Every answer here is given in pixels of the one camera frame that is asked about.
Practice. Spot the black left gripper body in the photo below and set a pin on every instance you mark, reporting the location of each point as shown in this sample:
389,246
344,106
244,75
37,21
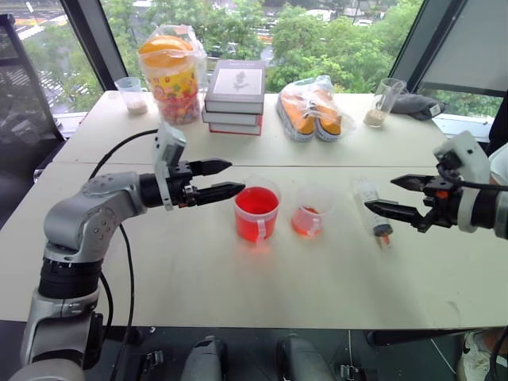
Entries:
180,190

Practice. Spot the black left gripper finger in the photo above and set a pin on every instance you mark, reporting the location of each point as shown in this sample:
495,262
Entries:
210,166
218,192

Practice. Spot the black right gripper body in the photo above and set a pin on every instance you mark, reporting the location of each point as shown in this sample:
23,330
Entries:
444,206

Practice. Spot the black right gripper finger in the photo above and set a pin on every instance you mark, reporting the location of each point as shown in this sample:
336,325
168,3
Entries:
397,212
410,182

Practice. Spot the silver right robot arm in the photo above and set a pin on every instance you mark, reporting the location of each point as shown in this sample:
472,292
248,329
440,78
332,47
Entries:
492,214

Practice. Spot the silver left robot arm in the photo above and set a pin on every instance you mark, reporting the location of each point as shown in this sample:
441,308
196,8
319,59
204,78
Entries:
79,222

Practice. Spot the clear plastic syringe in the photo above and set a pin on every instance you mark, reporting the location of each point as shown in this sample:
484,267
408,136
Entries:
375,222

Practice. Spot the large cup red liquid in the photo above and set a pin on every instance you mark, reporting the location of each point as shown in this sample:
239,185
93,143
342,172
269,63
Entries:
254,218

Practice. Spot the small cup red liquid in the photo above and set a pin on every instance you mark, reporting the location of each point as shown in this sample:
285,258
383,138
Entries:
307,220

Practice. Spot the small measuring cup with grain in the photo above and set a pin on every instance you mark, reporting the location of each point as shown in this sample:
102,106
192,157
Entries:
133,95

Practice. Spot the red-edged book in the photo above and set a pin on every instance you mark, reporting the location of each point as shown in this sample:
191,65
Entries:
234,129

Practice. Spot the white thin book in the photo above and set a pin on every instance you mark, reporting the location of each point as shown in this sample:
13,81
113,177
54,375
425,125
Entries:
230,118

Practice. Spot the person in white shirt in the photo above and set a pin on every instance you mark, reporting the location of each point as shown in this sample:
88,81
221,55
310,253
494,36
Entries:
500,166

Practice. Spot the grey cloth pouch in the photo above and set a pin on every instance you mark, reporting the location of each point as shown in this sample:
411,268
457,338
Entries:
416,106

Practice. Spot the tall clear glass with grain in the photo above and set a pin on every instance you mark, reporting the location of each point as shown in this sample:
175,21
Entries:
381,103

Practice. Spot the grey-covered thick book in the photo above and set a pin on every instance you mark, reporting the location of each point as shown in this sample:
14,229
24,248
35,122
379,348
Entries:
236,85

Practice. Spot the orange-lidded candy jar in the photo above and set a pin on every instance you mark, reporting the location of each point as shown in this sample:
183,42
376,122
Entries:
174,79

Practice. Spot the orange canvas shoe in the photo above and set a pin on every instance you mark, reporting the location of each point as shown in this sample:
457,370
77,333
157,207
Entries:
301,115
329,119

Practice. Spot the candy jar in bag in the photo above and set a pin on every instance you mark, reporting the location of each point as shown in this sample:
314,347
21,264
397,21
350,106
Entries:
198,59

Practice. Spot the orange shoes in bag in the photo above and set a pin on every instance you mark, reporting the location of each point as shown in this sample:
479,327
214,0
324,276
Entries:
293,95

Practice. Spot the white sneaker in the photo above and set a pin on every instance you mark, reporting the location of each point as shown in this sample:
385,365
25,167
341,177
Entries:
474,357

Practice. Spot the black office chair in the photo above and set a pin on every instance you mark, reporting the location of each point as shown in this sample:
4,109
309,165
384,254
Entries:
24,119

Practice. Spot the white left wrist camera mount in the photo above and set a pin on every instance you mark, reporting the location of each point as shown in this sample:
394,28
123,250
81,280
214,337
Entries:
168,147

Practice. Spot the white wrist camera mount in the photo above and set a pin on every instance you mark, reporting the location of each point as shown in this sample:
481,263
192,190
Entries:
168,147
472,158

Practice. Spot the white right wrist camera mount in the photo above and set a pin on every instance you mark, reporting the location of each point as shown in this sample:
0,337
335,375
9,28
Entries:
472,158

